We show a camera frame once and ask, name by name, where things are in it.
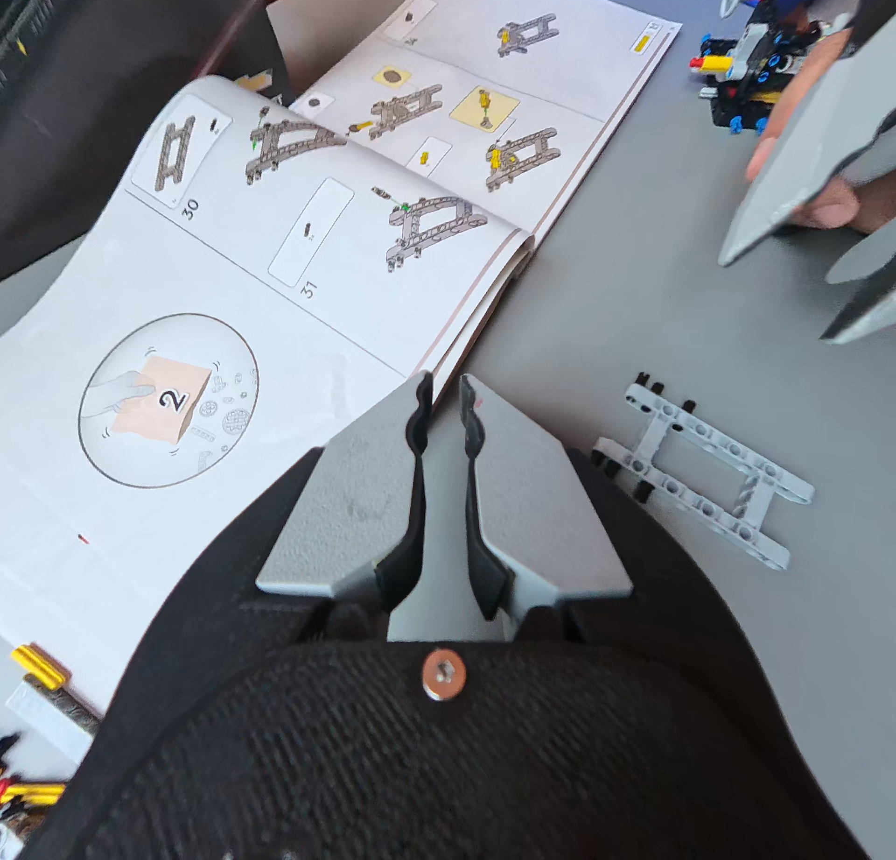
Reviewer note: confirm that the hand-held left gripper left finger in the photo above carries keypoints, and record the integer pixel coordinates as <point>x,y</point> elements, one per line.
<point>343,496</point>

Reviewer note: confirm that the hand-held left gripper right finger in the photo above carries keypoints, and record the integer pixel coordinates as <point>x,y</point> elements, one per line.
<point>539,517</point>

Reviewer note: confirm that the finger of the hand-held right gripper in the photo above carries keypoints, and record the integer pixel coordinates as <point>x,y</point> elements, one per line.
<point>812,145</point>
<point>871,261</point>

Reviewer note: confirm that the black lego vehicle assembly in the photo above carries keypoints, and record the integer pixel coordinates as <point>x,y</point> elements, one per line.
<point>742,96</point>

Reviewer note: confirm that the lego instruction booklet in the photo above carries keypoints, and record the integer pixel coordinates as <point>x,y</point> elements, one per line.
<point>231,314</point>

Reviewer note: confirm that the yellow lego axle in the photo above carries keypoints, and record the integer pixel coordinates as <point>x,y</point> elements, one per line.
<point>40,665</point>

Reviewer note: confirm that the light grey lego beam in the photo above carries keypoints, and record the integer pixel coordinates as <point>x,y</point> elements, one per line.
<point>49,716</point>

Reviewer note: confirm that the person's right hand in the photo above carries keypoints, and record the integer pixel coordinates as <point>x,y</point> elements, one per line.
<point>840,205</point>

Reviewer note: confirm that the black chair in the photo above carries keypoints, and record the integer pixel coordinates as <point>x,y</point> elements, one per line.
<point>105,103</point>

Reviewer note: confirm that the light grey lego frame assembly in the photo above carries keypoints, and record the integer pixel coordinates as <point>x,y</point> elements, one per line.
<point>700,464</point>

